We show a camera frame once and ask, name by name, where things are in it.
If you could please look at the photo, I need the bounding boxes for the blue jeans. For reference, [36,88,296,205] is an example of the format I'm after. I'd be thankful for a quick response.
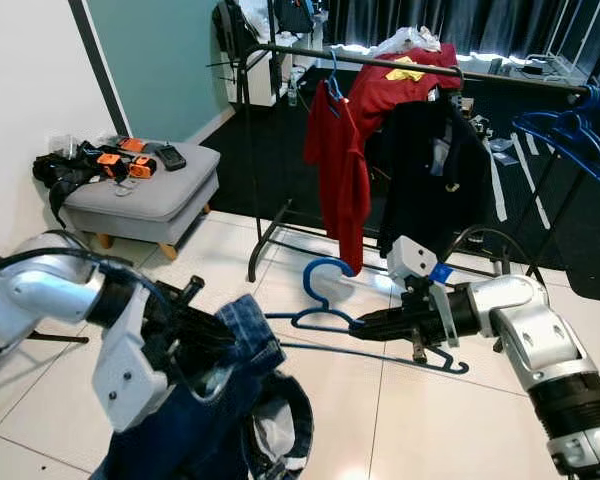
[98,292,317,480]

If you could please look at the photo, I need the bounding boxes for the plain red shirt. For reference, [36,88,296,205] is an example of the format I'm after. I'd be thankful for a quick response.
[302,84,372,278]

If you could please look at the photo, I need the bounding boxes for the grey hanger hook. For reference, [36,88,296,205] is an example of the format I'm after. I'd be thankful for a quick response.
[439,63,468,102]

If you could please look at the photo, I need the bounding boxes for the dark navy shirt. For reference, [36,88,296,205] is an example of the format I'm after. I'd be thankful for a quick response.
[374,96,494,263]

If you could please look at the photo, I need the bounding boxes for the grey padded ottoman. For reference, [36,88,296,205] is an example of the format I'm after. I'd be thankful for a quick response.
[59,141,222,251]

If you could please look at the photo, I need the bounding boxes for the orange black device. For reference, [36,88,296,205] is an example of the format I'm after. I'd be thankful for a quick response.
[117,136,151,155]
[95,151,157,182]

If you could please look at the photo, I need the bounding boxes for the red shirt with yellow star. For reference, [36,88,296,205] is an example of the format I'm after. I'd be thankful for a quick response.
[344,41,464,143]

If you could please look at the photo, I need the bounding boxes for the clear plastic container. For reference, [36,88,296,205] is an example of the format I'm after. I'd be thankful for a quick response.
[47,132,84,160]

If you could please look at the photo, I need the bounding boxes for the white shelf unit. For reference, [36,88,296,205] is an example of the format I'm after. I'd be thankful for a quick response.
[224,42,312,107]

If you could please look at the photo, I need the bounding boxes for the white crumpled plastic bag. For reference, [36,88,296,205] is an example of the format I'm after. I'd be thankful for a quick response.
[374,24,442,57]

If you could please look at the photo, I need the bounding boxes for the black metal clothes rack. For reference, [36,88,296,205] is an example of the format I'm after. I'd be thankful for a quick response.
[233,0,600,288]

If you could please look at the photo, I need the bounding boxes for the black backpack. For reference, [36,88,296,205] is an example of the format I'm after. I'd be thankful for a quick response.
[211,0,257,63]

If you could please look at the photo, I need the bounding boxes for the dark curtain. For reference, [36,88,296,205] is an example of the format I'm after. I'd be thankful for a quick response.
[314,0,600,63]

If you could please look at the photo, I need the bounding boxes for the black bag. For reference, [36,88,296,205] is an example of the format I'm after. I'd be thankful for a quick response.
[269,0,317,37]

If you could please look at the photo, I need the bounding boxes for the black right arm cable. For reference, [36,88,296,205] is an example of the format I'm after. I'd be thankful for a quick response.
[430,225,548,293]

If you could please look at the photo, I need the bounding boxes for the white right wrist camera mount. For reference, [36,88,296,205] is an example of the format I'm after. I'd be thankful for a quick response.
[384,235,468,351]

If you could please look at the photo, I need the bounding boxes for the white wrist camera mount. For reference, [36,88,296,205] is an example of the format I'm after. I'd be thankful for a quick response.
[89,283,173,434]
[384,235,468,351]

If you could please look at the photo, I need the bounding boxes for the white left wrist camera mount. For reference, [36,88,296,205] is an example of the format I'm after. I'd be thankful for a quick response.
[89,283,173,434]

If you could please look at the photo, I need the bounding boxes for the black strap bundle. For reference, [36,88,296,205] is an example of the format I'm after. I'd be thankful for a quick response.
[31,150,108,228]

